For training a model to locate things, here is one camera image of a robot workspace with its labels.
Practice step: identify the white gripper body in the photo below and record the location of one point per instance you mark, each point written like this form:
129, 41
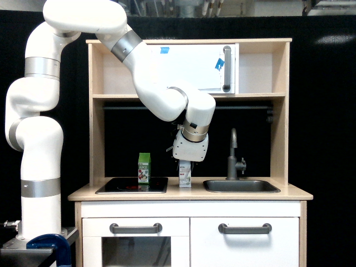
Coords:
189, 151

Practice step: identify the black induction stove top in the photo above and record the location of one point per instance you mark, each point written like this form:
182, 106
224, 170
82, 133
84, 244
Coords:
130, 185

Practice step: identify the wooden toy kitchen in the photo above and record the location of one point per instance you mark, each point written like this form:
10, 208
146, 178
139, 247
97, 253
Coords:
190, 216

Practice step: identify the blue tape right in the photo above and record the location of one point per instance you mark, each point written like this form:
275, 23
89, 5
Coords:
220, 63

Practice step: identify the green juice carton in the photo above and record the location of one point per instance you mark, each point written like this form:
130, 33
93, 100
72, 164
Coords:
144, 168

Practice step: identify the grey faucet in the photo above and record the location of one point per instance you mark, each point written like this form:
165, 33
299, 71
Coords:
233, 164

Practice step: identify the blue tape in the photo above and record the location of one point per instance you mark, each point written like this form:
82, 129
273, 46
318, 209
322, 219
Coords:
220, 63
164, 50

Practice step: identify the blue clamp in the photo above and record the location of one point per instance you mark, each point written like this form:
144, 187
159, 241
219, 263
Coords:
56, 242

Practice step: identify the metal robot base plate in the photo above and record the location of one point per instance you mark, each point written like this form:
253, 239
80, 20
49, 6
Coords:
44, 250

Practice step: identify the grey cabinet door handle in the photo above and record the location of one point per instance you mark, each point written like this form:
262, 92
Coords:
264, 229

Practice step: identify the white milk carton box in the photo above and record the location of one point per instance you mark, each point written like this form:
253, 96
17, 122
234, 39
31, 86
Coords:
184, 173

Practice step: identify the grey sink basin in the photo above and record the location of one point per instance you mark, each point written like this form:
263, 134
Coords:
241, 186

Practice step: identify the blue tape top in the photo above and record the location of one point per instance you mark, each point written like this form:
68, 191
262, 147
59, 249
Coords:
164, 50

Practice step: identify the grey microwave handle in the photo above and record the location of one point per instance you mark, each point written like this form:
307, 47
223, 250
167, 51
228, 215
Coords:
227, 70

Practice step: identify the grey oven door handle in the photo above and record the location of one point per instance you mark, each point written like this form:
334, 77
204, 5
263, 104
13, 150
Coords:
155, 229

